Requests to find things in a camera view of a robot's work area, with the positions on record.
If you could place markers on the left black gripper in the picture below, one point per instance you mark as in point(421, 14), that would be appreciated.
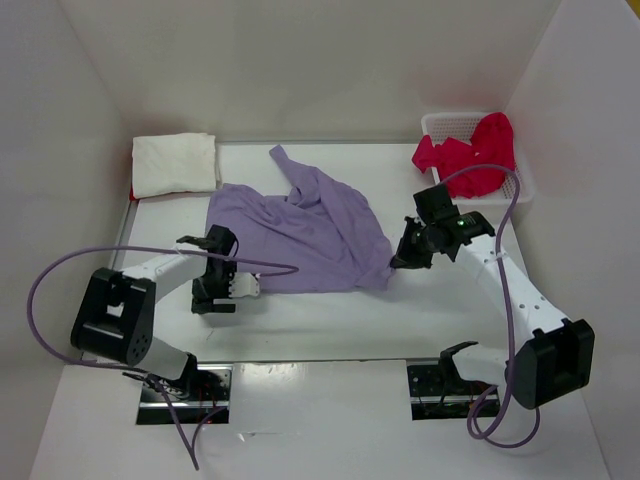
point(202, 301)

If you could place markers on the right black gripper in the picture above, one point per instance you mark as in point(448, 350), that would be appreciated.
point(405, 257)

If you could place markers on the lavender t shirt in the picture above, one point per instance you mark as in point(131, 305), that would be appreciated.
point(323, 227)

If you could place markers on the white t shirt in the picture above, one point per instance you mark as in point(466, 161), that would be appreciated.
point(179, 163)

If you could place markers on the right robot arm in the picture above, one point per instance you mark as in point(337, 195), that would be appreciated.
point(547, 355)

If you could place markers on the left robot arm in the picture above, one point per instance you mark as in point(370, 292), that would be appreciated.
point(116, 316)

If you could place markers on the white laundry basket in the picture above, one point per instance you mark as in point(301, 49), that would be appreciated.
point(519, 184)

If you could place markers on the pink t shirt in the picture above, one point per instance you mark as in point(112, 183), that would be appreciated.
point(491, 142)

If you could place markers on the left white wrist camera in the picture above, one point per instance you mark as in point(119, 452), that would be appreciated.
point(244, 285)

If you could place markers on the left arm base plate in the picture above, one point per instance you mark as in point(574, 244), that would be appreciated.
point(209, 401)

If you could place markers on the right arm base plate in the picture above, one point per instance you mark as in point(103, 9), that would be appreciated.
point(432, 397)

